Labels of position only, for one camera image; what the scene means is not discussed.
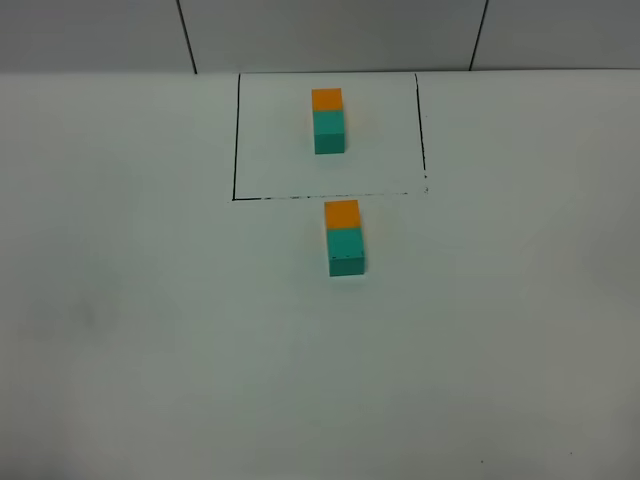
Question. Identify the teal template cube block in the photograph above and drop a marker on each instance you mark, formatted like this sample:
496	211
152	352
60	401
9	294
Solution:
329	132

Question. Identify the orange template cube block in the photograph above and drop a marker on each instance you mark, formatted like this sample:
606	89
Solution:
327	99

